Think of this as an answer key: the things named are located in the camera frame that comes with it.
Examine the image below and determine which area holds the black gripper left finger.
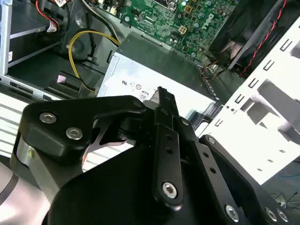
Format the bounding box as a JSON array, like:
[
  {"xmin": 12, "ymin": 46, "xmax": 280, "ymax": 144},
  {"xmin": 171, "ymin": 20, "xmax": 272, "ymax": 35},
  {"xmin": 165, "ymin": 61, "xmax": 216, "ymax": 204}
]
[{"xmin": 20, "ymin": 86, "xmax": 185, "ymax": 212}]

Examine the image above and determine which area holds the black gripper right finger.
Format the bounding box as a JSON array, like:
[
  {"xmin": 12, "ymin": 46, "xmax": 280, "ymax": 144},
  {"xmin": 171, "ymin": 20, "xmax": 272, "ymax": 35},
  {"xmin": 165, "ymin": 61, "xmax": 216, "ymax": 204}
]
[{"xmin": 165, "ymin": 89, "xmax": 296, "ymax": 225}]

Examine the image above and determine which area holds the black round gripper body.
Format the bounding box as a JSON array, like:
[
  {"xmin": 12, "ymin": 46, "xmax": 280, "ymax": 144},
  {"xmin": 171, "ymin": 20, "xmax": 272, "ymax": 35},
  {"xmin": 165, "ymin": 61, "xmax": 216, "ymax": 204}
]
[{"xmin": 46, "ymin": 112, "xmax": 227, "ymax": 225}]

